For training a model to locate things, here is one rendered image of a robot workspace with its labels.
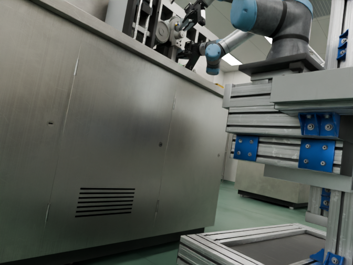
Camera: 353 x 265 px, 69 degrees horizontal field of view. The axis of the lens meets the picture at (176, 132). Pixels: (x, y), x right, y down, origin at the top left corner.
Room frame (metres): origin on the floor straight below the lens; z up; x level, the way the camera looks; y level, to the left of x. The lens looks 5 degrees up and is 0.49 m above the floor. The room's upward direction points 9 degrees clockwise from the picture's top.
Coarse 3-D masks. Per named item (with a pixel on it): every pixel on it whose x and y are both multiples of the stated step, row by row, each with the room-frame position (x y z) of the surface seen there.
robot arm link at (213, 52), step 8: (240, 32) 1.21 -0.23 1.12; (224, 40) 1.23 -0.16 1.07; (232, 40) 1.22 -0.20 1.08; (240, 40) 1.22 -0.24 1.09; (208, 48) 1.22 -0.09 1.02; (216, 48) 1.21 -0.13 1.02; (224, 48) 1.23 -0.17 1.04; (232, 48) 1.24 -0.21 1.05; (208, 56) 1.23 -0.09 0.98; (216, 56) 1.22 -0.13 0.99; (216, 64) 1.31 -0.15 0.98
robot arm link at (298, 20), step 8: (288, 0) 0.79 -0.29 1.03; (296, 0) 0.78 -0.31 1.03; (304, 0) 0.78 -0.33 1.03; (288, 8) 0.77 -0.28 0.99; (296, 8) 0.77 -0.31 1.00; (304, 8) 0.78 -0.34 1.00; (312, 8) 0.80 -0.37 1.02; (288, 16) 0.77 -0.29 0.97; (296, 16) 0.77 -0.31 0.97; (304, 16) 0.78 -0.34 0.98; (312, 16) 0.80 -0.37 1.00; (280, 24) 0.78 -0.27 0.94; (288, 24) 0.78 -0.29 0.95; (296, 24) 0.78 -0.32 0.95; (304, 24) 0.78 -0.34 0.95; (280, 32) 0.80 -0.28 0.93; (288, 32) 0.78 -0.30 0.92; (296, 32) 0.78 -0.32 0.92; (304, 32) 0.78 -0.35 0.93
